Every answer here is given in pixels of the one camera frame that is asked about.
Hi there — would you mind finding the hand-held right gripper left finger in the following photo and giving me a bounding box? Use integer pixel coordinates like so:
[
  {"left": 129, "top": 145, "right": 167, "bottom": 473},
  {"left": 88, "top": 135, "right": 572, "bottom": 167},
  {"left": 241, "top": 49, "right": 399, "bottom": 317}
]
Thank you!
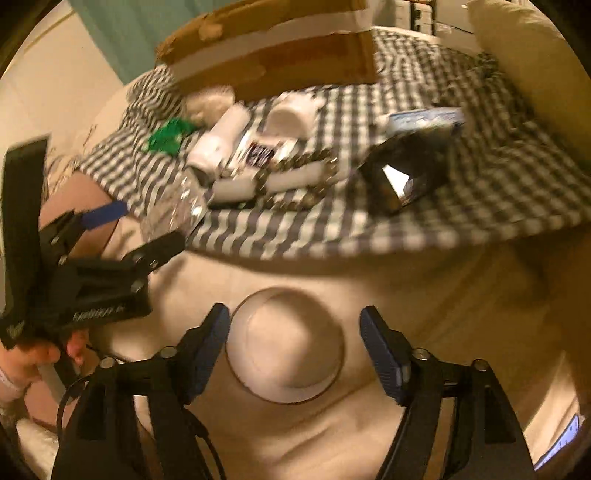
[{"left": 51, "top": 303, "right": 230, "bottom": 480}]

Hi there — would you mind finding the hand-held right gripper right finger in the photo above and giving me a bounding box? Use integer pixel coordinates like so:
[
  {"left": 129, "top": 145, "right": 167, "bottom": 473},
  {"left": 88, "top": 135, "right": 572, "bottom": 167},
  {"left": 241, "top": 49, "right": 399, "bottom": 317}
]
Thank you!
[{"left": 359, "top": 305, "right": 539, "bottom": 480}]

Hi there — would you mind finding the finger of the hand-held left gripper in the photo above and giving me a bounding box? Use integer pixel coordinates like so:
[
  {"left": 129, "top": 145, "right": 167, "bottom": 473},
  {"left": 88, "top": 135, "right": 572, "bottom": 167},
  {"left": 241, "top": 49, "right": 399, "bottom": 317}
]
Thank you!
[
  {"left": 117, "top": 230, "right": 187, "bottom": 296},
  {"left": 39, "top": 200, "right": 130, "bottom": 265}
]

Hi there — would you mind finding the clear plastic bottle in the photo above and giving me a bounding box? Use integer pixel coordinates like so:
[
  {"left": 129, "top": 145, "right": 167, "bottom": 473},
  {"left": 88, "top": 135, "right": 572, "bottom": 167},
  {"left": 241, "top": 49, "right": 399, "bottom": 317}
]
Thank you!
[{"left": 139, "top": 173, "right": 208, "bottom": 245}]

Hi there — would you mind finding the white printed packet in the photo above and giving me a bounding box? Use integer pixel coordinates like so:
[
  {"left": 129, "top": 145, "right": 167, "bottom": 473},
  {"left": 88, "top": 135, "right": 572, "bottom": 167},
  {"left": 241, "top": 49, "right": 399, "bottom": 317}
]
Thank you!
[{"left": 238, "top": 136, "right": 284, "bottom": 174}]

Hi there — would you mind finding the beaded bracelet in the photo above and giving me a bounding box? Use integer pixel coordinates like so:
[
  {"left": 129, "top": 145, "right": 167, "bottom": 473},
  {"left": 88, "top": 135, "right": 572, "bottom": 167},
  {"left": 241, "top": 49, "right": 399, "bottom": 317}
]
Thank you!
[{"left": 252, "top": 154, "right": 340, "bottom": 206}]

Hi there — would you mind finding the person's left hand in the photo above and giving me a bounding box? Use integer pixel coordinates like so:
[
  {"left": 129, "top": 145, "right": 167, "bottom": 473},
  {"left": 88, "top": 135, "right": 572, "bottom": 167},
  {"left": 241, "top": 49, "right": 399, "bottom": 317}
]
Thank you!
[{"left": 0, "top": 330, "right": 90, "bottom": 398}]

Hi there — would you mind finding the pink clothing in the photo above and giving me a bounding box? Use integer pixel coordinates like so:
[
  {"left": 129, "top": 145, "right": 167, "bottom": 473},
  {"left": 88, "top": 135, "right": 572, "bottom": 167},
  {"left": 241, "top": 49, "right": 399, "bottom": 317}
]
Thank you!
[{"left": 39, "top": 174, "right": 122, "bottom": 250}]

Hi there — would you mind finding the white tube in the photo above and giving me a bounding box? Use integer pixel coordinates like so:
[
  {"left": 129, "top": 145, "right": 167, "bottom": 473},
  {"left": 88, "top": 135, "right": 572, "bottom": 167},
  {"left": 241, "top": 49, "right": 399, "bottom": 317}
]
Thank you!
[
  {"left": 210, "top": 178, "right": 259, "bottom": 206},
  {"left": 265, "top": 166, "right": 331, "bottom": 192}
]

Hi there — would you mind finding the green crumpled object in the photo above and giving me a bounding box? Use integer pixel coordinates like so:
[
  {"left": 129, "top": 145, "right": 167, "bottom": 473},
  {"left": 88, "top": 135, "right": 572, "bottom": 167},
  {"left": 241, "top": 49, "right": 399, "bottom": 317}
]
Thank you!
[{"left": 142, "top": 117, "right": 197, "bottom": 155}]

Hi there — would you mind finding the white bottle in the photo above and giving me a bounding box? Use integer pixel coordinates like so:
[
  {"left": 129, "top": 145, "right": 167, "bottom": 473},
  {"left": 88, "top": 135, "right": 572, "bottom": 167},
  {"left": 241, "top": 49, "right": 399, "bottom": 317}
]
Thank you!
[{"left": 189, "top": 104, "right": 250, "bottom": 178}]

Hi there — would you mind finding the white fluffy cloth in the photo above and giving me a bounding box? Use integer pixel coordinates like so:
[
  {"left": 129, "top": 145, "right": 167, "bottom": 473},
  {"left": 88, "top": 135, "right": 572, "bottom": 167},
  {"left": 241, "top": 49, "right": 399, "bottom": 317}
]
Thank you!
[{"left": 185, "top": 85, "right": 236, "bottom": 125}]

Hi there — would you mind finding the teal curtain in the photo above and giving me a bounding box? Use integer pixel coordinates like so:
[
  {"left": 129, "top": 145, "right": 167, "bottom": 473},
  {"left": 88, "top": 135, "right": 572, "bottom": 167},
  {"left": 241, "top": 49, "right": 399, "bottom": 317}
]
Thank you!
[{"left": 69, "top": 0, "right": 208, "bottom": 86}]

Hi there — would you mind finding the white cup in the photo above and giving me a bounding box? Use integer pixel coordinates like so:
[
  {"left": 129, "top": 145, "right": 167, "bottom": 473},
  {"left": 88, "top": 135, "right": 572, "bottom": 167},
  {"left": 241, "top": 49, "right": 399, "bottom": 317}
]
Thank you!
[{"left": 268, "top": 92, "right": 324, "bottom": 141}]

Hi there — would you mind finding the checkered blanket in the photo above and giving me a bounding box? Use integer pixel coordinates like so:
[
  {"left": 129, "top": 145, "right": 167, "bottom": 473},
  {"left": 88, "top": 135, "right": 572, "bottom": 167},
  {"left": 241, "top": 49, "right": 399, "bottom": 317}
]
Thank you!
[{"left": 76, "top": 28, "right": 591, "bottom": 264}]

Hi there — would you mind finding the lit screen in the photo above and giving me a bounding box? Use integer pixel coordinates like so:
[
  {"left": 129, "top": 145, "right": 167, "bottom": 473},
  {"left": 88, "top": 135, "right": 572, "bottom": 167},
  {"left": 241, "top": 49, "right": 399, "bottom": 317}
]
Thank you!
[{"left": 533, "top": 413, "right": 585, "bottom": 472}]

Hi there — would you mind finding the black shiny package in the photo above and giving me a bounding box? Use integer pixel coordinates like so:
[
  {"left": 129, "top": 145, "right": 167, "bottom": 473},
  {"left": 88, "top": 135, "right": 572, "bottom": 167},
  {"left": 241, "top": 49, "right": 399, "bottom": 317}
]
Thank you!
[{"left": 360, "top": 124, "right": 455, "bottom": 215}]

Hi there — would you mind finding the cardboard box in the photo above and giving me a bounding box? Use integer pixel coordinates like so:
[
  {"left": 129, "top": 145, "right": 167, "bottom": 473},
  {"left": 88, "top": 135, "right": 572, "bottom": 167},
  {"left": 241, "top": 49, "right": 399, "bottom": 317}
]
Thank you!
[{"left": 154, "top": 0, "right": 382, "bottom": 102}]

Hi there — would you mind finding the blue and white packet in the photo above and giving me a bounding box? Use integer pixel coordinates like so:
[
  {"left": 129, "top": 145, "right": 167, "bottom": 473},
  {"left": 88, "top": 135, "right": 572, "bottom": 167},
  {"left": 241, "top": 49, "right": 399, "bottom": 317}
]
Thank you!
[{"left": 385, "top": 107, "right": 467, "bottom": 137}]

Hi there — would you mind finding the cream pillow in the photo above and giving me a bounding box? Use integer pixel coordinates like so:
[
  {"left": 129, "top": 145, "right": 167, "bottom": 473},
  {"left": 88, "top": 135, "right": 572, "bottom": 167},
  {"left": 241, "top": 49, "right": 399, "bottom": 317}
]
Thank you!
[{"left": 468, "top": 0, "right": 591, "bottom": 144}]

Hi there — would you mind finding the stack of white boxes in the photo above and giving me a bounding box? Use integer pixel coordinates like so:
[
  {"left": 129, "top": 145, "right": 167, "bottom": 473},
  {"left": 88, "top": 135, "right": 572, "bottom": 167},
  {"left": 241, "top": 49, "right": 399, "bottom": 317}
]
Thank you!
[{"left": 369, "top": 0, "right": 476, "bottom": 38}]

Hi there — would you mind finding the black cable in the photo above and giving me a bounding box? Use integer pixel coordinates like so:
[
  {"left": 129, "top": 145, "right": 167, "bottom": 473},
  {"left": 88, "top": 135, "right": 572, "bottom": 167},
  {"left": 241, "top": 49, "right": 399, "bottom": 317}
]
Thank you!
[{"left": 55, "top": 344, "right": 100, "bottom": 437}]

